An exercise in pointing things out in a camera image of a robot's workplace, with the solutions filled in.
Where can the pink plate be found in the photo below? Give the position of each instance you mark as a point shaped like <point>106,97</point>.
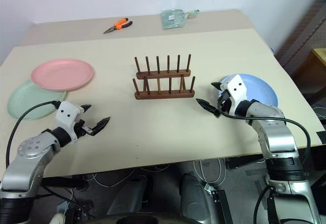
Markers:
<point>62,73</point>

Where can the brown pegboard panel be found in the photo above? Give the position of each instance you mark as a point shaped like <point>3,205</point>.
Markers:
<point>303,40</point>

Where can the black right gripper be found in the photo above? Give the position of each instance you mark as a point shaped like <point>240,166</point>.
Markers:
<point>224,103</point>

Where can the black flat object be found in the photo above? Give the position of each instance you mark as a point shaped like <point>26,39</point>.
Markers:
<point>321,137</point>

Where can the green plate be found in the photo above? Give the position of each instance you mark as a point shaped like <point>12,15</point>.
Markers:
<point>30,104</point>

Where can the wooden dish rack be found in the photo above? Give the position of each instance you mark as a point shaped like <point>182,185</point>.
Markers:
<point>163,94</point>

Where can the wooden cabinet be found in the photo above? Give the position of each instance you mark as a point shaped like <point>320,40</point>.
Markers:
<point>314,73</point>

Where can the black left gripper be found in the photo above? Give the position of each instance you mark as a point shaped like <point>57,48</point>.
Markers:
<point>81,128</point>

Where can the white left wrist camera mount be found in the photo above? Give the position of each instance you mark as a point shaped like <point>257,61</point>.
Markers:
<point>66,114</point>

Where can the dark rounded shape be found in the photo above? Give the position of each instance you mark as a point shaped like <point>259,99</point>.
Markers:
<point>196,198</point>
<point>132,196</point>

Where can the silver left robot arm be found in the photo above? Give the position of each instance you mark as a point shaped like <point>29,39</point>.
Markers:
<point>24,168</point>

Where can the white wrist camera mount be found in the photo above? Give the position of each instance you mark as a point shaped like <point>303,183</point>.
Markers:
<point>66,114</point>
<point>237,91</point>

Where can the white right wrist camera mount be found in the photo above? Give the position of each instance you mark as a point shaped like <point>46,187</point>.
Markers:
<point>237,91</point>

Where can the clear plastic bag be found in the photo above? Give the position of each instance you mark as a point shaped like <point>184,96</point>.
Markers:
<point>173,18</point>

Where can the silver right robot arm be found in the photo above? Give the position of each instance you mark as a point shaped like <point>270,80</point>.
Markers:
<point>276,137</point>

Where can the blue plate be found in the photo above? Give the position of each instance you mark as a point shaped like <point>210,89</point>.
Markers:
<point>262,89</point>

